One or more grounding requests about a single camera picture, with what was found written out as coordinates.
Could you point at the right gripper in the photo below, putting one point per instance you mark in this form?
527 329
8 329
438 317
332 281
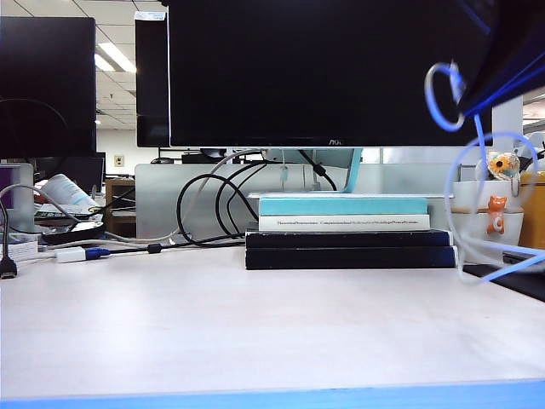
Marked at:
523 13

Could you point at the white plush figure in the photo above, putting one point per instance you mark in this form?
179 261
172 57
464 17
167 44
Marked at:
532 142

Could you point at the white square cup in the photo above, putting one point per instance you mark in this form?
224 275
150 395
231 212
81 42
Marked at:
468 194

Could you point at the orange cat figurine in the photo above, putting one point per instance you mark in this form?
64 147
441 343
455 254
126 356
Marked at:
496 213

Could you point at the yellow canister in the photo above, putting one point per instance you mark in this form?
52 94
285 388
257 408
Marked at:
534 221

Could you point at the white mug with orange cat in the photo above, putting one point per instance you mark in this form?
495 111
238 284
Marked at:
477 230

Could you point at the pale blue monitor stand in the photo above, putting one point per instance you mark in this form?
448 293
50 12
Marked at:
352 179

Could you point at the grey laptop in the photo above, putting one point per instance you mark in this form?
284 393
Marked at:
519 257

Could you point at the large black monitor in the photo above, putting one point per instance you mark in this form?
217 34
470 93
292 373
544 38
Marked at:
298 72

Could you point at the teal book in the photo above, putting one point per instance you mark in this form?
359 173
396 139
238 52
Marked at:
340 206

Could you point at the black desk mat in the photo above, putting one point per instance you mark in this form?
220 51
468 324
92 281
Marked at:
515 283

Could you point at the black hardcover book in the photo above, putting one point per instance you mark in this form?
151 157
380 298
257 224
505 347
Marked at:
340 257
340 238

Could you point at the white book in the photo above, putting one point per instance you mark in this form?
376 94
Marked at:
272 222

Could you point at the black monitor with sticker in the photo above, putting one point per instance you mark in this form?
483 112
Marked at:
151 85

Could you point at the ceiling light panel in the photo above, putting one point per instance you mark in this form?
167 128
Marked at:
113 57

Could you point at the brown wooden cabinet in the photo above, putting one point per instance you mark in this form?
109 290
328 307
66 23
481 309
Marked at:
121 221

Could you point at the small background monitor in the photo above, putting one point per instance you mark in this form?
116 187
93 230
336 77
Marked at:
85 170

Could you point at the white rolled booklet teal print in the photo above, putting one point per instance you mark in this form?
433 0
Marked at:
64 187

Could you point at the black shallow dish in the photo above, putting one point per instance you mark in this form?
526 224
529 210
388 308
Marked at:
72 234

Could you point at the black matte monitor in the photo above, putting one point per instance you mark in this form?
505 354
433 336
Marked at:
42 85

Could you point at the stacked magazines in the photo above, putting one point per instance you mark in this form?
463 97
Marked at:
55 214

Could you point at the white adapter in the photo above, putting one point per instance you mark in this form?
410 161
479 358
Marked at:
70 255

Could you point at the white framed purple display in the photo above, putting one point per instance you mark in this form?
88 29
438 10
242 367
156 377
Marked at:
23 200

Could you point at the small white card box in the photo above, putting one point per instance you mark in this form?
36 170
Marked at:
21 251

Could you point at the beige wall plate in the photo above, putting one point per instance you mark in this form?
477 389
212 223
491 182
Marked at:
119 161

